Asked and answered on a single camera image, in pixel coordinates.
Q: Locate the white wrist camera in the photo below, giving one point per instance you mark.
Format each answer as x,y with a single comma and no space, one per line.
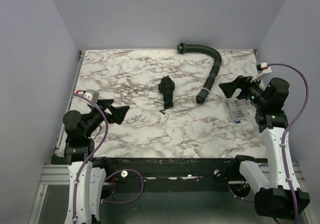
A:
264,70
89,94

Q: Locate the aluminium frame rail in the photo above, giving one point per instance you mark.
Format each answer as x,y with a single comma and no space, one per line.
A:
51,175

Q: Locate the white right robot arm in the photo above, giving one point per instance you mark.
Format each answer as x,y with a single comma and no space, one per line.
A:
278,195

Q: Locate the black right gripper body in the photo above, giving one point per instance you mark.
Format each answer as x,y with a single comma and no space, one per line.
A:
245,87

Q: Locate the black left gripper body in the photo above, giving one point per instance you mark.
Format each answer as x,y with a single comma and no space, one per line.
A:
107,112

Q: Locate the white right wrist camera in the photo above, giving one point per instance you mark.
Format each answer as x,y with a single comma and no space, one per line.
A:
264,70

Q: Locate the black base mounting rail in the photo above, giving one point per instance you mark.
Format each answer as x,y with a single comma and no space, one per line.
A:
170,174

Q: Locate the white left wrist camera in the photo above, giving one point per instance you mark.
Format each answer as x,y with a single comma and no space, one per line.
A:
89,94

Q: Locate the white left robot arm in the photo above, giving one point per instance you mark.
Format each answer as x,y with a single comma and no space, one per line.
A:
86,177

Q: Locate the black folding umbrella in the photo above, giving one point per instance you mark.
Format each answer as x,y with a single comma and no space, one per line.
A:
166,88

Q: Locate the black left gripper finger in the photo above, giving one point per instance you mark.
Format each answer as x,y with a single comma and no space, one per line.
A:
118,114
104,103

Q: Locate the clear plastic parts box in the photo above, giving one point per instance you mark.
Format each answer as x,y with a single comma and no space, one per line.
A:
238,110

